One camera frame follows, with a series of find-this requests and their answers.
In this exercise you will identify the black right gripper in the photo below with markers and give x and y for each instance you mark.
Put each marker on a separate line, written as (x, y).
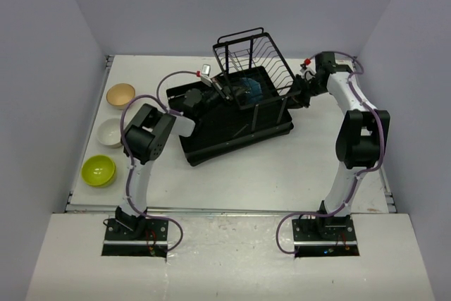
(299, 80)

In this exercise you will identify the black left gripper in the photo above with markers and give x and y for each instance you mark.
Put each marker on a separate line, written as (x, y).
(225, 92)

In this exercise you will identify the blue ceramic bowl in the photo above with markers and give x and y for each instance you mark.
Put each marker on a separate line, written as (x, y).
(253, 92)

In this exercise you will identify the black drip tray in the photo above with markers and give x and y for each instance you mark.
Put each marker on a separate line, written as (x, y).
(220, 127)

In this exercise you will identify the black wire dish rack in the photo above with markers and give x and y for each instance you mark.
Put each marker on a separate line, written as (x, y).
(254, 54)

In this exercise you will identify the beige bird painted bowl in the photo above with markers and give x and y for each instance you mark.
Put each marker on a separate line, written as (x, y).
(120, 95)

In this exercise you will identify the white speckled ceramic bowl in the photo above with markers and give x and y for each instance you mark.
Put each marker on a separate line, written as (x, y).
(108, 133)

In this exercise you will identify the lime green bowl front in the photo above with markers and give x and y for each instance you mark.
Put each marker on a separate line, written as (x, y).
(99, 171)

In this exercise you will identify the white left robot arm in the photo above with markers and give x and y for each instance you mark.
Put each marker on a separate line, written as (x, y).
(144, 138)

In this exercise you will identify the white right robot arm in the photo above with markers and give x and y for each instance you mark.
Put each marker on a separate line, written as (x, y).
(360, 144)

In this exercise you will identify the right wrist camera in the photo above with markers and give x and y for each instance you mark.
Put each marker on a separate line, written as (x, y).
(305, 67)

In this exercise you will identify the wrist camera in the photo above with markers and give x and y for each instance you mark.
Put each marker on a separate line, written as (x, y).
(204, 74)
(305, 67)

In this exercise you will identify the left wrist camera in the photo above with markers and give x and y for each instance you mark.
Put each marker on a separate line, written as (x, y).
(204, 74)

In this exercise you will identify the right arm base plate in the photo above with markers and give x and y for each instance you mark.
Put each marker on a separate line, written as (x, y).
(325, 237)

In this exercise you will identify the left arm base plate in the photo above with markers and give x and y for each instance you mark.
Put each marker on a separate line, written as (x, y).
(149, 239)

